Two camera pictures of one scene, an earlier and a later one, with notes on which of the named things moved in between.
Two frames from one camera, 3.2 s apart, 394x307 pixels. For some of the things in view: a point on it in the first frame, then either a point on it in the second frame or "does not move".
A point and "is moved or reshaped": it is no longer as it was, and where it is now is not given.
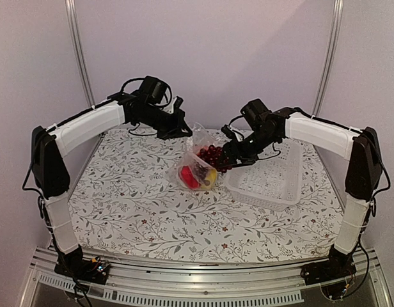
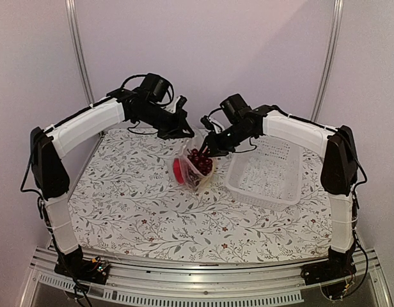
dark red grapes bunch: (210, 156) is moved or reshaped
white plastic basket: (273, 182) does not move
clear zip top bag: (193, 171) is moved or reshaped
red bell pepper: (187, 176) → (178, 171)
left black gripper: (178, 123) does not move
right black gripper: (240, 155) → (215, 145)
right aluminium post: (338, 9) does not move
